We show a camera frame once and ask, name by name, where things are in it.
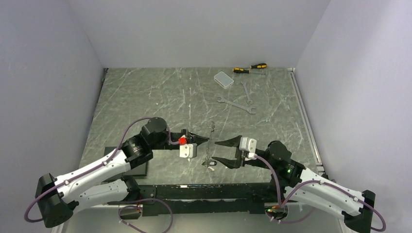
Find black tagged key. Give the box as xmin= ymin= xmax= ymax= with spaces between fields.
xmin=207 ymin=161 xmax=217 ymax=171

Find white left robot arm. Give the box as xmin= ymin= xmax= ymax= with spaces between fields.
xmin=24 ymin=117 xmax=209 ymax=228

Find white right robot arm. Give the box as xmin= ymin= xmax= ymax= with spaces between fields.
xmin=214 ymin=135 xmax=376 ymax=233

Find small silver wrench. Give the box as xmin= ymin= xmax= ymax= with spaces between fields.
xmin=240 ymin=81 xmax=253 ymax=105

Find large silver wrench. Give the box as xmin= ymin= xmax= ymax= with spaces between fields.
xmin=217 ymin=96 xmax=256 ymax=114

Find black flat box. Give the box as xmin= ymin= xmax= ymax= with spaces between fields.
xmin=104 ymin=147 xmax=148 ymax=178

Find clear plastic box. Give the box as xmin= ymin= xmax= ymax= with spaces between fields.
xmin=214 ymin=71 xmax=234 ymax=89

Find yellow black screwdriver lower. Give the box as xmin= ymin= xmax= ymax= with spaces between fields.
xmin=232 ymin=67 xmax=265 ymax=75

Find yellow black screwdriver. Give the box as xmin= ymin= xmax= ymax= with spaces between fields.
xmin=245 ymin=63 xmax=267 ymax=69
xmin=232 ymin=67 xmax=265 ymax=75

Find yellow black screwdriver upper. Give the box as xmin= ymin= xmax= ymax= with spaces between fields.
xmin=245 ymin=63 xmax=267 ymax=69

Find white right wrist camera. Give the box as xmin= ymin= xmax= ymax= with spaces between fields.
xmin=239 ymin=136 xmax=257 ymax=161

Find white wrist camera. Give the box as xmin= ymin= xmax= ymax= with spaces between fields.
xmin=239 ymin=136 xmax=257 ymax=161
xmin=178 ymin=136 xmax=197 ymax=159

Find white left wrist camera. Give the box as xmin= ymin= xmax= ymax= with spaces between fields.
xmin=178 ymin=136 xmax=197 ymax=159

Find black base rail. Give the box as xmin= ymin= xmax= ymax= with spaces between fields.
xmin=109 ymin=183 xmax=277 ymax=216

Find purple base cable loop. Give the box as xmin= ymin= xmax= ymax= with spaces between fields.
xmin=118 ymin=199 xmax=172 ymax=233

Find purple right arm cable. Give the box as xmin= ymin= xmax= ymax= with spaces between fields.
xmin=252 ymin=154 xmax=387 ymax=233

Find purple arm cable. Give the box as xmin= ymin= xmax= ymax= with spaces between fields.
xmin=24 ymin=117 xmax=188 ymax=223
xmin=252 ymin=154 xmax=387 ymax=233

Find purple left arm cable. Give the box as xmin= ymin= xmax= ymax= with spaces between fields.
xmin=24 ymin=117 xmax=188 ymax=223

